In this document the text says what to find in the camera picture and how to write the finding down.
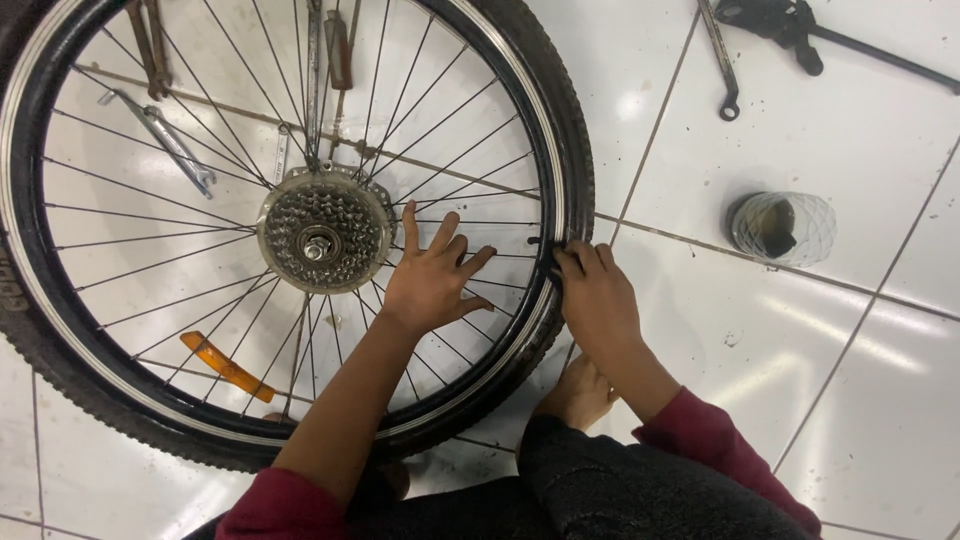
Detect black knobby bicycle tyre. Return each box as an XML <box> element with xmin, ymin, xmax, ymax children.
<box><xmin>0</xmin><ymin>0</ymin><xmax>597</xmax><ymax>475</ymax></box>

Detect black ring wrench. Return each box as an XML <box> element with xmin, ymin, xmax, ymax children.
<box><xmin>696</xmin><ymin>0</ymin><xmax>743</xmax><ymax>123</ymax></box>

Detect brown handled tool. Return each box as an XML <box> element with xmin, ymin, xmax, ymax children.
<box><xmin>323</xmin><ymin>0</ymin><xmax>363</xmax><ymax>142</ymax></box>

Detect large silver open-end wrench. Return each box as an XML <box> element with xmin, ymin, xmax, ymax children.
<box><xmin>97</xmin><ymin>88</ymin><xmax>219</xmax><ymax>201</ymax></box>

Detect patterned glass jar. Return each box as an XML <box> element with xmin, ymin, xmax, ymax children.
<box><xmin>725</xmin><ymin>190</ymin><xmax>838</xmax><ymax>270</ymax></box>

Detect rusty pliers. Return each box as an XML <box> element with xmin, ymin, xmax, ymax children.
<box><xmin>123</xmin><ymin>0</ymin><xmax>174</xmax><ymax>102</ymax></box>

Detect bicycle wheel with spokes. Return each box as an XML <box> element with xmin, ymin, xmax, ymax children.
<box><xmin>0</xmin><ymin>0</ymin><xmax>569</xmax><ymax>451</ymax></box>

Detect person's left hand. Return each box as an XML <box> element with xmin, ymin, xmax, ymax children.
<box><xmin>378</xmin><ymin>200</ymin><xmax>498</xmax><ymax>340</ymax></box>

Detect long grey metal tool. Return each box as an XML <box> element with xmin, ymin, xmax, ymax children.
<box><xmin>304</xmin><ymin>0</ymin><xmax>324</xmax><ymax>172</ymax></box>

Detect orange spoke reflector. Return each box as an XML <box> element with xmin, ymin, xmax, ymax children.
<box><xmin>179</xmin><ymin>330</ymin><xmax>277</xmax><ymax>405</ymax></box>

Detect silver cassette sprocket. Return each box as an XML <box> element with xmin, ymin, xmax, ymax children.
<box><xmin>256</xmin><ymin>160</ymin><xmax>396</xmax><ymax>296</ymax></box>

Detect person's right hand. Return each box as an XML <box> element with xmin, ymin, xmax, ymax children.
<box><xmin>550</xmin><ymin>240</ymin><xmax>648</xmax><ymax>363</ymax></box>

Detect person's black trousers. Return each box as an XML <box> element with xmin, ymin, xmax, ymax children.
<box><xmin>182</xmin><ymin>414</ymin><xmax>816</xmax><ymax>540</ymax></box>

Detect black bicycle part with rod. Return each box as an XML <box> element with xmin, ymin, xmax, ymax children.
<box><xmin>712</xmin><ymin>0</ymin><xmax>960</xmax><ymax>96</ymax></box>

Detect small silver wrench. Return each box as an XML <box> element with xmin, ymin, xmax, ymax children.
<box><xmin>272</xmin><ymin>123</ymin><xmax>291</xmax><ymax>186</ymax></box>

